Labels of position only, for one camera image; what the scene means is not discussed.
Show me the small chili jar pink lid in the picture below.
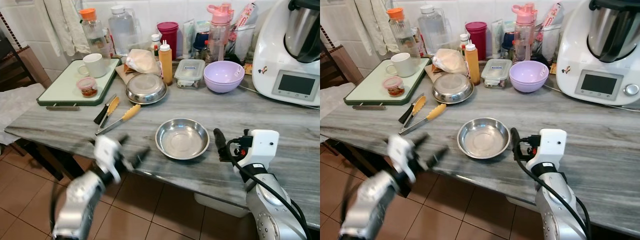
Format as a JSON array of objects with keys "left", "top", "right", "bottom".
[
  {"left": 383, "top": 76, "right": 405, "bottom": 98},
  {"left": 76, "top": 76, "right": 99, "bottom": 99}
]

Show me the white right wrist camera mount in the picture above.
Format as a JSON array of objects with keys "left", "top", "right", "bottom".
[
  {"left": 235, "top": 129, "right": 280, "bottom": 173},
  {"left": 531, "top": 128, "right": 568, "bottom": 173}
]

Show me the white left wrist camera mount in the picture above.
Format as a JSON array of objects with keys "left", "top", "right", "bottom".
[
  {"left": 93, "top": 134, "right": 124, "bottom": 184},
  {"left": 387, "top": 133, "right": 416, "bottom": 184}
]

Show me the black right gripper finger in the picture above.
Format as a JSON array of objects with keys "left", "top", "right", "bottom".
[
  {"left": 213, "top": 128, "right": 231, "bottom": 162},
  {"left": 510, "top": 127, "right": 524, "bottom": 160}
]

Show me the white kitchen cooking machine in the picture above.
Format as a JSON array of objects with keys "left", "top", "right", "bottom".
[
  {"left": 251, "top": 0, "right": 321, "bottom": 107},
  {"left": 555, "top": 0, "right": 640, "bottom": 107}
]

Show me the white lace cloth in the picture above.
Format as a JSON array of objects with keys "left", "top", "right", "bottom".
[{"left": 0, "top": 82, "right": 47, "bottom": 147}]

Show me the clear water jug white lid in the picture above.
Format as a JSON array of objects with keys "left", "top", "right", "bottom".
[
  {"left": 108, "top": 5, "right": 141, "bottom": 56},
  {"left": 417, "top": 5, "right": 449, "bottom": 56}
]

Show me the clear bottle orange cap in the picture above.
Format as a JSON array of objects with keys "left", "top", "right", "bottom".
[
  {"left": 79, "top": 7, "right": 113, "bottom": 59},
  {"left": 386, "top": 7, "right": 420, "bottom": 59}
]

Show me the steel bowl with steel lid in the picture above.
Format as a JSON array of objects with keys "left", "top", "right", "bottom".
[
  {"left": 125, "top": 73, "right": 168, "bottom": 105},
  {"left": 432, "top": 73, "right": 475, "bottom": 105}
]

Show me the dark wooden chair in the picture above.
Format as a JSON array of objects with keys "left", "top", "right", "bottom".
[
  {"left": 0, "top": 30, "right": 52, "bottom": 92},
  {"left": 320, "top": 27, "right": 361, "bottom": 88}
]

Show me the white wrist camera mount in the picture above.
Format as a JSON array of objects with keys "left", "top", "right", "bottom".
[
  {"left": 387, "top": 133, "right": 416, "bottom": 184},
  {"left": 235, "top": 129, "right": 280, "bottom": 173},
  {"left": 93, "top": 134, "right": 124, "bottom": 184},
  {"left": 531, "top": 128, "right": 568, "bottom": 173}
]

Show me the purple plastic bowl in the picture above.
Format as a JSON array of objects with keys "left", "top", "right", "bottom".
[
  {"left": 203, "top": 60, "right": 246, "bottom": 94},
  {"left": 509, "top": 60, "right": 550, "bottom": 94}
]

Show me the pink lidded drinking bottle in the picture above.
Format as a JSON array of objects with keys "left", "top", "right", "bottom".
[
  {"left": 206, "top": 3, "right": 235, "bottom": 63},
  {"left": 511, "top": 3, "right": 539, "bottom": 63}
]

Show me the shallow stainless steel bowl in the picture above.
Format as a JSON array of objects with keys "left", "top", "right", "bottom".
[
  {"left": 457, "top": 117, "right": 512, "bottom": 160},
  {"left": 155, "top": 118, "right": 211, "bottom": 161}
]

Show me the clear lidded food container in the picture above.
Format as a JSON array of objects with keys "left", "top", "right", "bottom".
[
  {"left": 480, "top": 59, "right": 513, "bottom": 89},
  {"left": 174, "top": 59, "right": 207, "bottom": 89}
]

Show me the red wrap roll box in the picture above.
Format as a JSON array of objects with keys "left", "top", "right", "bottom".
[
  {"left": 234, "top": 2, "right": 259, "bottom": 29},
  {"left": 540, "top": 2, "right": 565, "bottom": 29}
]

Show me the pale green cutting board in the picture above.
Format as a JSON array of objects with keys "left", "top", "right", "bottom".
[
  {"left": 36, "top": 57, "right": 121, "bottom": 107},
  {"left": 343, "top": 57, "right": 432, "bottom": 106}
]

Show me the orange squeeze sauce bottle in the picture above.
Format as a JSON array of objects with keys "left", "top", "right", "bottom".
[
  {"left": 158, "top": 41, "right": 174, "bottom": 86},
  {"left": 464, "top": 40, "right": 481, "bottom": 86}
]

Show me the maroon plastic tumbler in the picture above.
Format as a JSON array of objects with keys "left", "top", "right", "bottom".
[
  {"left": 156, "top": 21, "right": 179, "bottom": 61},
  {"left": 464, "top": 21, "right": 488, "bottom": 61}
]

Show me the beige hanging towel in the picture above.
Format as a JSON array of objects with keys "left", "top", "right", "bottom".
[
  {"left": 42, "top": 0, "right": 91, "bottom": 57},
  {"left": 354, "top": 0, "right": 401, "bottom": 56}
]

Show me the clear plastic utensil holder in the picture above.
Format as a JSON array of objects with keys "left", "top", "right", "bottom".
[
  {"left": 537, "top": 22, "right": 563, "bottom": 64},
  {"left": 231, "top": 22, "right": 259, "bottom": 64}
]

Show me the plastic bag of bread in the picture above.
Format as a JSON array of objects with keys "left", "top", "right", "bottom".
[
  {"left": 432, "top": 48, "right": 468, "bottom": 76},
  {"left": 124, "top": 48, "right": 161, "bottom": 76}
]

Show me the white ceramic mug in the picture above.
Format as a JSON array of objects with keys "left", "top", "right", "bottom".
[
  {"left": 384, "top": 52, "right": 419, "bottom": 78},
  {"left": 77, "top": 53, "right": 109, "bottom": 79}
]

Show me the kitchen machine power cable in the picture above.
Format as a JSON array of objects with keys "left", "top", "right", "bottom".
[
  {"left": 239, "top": 82, "right": 321, "bottom": 110},
  {"left": 544, "top": 82, "right": 640, "bottom": 112}
]

